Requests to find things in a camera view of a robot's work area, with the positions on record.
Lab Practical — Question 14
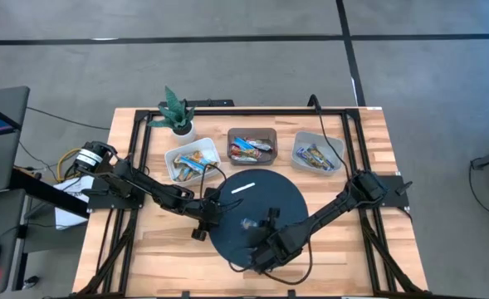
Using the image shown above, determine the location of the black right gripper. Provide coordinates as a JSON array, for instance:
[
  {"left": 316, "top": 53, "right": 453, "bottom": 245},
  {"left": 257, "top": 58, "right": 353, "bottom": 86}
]
[{"left": 250, "top": 223, "right": 311, "bottom": 273}]

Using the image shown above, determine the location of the silver green granola bar wrapper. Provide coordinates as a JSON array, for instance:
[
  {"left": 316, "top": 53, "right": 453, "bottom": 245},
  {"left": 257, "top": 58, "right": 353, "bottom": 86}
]
[{"left": 246, "top": 138, "right": 275, "bottom": 152}]

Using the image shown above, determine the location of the white mat label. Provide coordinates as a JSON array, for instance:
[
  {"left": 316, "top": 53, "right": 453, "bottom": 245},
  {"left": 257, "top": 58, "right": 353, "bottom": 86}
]
[{"left": 230, "top": 182, "right": 257, "bottom": 195}]

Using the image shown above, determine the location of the round dark blue woven mat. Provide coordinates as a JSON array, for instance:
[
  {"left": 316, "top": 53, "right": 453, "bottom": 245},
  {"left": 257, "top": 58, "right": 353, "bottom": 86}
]
[{"left": 208, "top": 168, "right": 311, "bottom": 270}]

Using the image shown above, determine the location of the white plastic bin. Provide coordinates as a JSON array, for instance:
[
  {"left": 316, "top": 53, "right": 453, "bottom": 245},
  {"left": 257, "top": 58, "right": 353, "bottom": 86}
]
[{"left": 164, "top": 137, "right": 222, "bottom": 187}]

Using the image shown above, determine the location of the white plant pot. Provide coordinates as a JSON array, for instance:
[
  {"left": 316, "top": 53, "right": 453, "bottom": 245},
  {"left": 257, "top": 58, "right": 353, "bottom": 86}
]
[{"left": 172, "top": 122, "right": 198, "bottom": 145}]

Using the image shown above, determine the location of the brown plastic bin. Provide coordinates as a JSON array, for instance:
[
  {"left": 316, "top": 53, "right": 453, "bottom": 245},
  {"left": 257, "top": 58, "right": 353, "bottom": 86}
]
[{"left": 226, "top": 127, "right": 279, "bottom": 167}]

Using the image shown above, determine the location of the green snake plant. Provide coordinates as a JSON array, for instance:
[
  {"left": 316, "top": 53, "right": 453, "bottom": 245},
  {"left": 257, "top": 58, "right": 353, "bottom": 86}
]
[{"left": 147, "top": 86, "right": 197, "bottom": 130}]

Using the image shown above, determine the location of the grey plastic bin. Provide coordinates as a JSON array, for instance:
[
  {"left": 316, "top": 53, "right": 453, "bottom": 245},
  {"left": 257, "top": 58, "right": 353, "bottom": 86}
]
[{"left": 290, "top": 130, "right": 346, "bottom": 177}]

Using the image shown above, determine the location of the black power strip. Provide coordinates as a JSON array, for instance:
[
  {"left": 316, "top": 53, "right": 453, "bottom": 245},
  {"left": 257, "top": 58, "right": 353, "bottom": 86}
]
[{"left": 181, "top": 98, "right": 236, "bottom": 109}]

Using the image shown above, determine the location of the white paper sheet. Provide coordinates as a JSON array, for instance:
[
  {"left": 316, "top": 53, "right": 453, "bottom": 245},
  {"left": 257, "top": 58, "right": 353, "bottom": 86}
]
[{"left": 54, "top": 174, "right": 96, "bottom": 230}]

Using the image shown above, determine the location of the grey side desk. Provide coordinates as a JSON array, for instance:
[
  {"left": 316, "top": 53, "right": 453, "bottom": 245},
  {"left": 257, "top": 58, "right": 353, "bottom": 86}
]
[{"left": 0, "top": 189, "right": 27, "bottom": 298}]

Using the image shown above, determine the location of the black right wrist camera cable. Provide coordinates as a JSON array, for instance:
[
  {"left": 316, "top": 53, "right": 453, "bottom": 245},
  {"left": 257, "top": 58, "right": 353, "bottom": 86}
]
[{"left": 227, "top": 237, "right": 315, "bottom": 287}]

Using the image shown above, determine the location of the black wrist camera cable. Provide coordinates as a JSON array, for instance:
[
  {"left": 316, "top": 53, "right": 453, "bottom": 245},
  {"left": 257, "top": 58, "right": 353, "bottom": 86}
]
[
  {"left": 227, "top": 237, "right": 315, "bottom": 287},
  {"left": 199, "top": 163, "right": 246, "bottom": 209}
]

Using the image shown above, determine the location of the black left wrist camera cable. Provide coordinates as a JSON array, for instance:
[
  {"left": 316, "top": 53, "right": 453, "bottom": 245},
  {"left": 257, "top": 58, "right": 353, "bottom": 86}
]
[{"left": 199, "top": 163, "right": 246, "bottom": 209}]

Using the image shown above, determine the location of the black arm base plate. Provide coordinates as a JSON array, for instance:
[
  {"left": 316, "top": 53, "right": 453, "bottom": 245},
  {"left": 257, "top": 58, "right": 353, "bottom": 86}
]
[
  {"left": 349, "top": 174, "right": 413, "bottom": 209},
  {"left": 86, "top": 182, "right": 147, "bottom": 211}
]

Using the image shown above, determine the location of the black aluminium table frame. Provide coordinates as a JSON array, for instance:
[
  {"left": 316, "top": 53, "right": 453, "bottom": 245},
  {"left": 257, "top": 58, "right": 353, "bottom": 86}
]
[{"left": 76, "top": 107, "right": 427, "bottom": 298}]

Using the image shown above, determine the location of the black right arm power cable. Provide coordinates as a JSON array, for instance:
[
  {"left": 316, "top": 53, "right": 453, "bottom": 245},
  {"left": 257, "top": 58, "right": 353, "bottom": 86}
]
[{"left": 307, "top": 94, "right": 354, "bottom": 184}]

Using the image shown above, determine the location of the yellow cable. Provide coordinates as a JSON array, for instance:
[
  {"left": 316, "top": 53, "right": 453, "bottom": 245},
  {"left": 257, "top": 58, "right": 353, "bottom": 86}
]
[{"left": 55, "top": 147, "right": 84, "bottom": 184}]

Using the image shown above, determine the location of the black floor cable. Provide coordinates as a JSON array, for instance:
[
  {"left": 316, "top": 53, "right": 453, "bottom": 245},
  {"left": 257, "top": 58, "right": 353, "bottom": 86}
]
[{"left": 25, "top": 105, "right": 112, "bottom": 132}]

